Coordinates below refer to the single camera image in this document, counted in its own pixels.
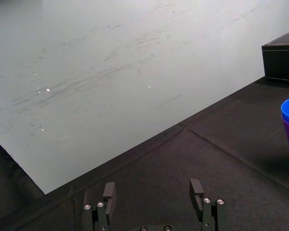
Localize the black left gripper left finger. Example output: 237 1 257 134
82 181 117 231

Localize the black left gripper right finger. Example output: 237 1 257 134
189 179 227 231

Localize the black table cloth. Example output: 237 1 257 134
0 77 289 231

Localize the black tissue box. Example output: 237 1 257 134
261 28 289 84

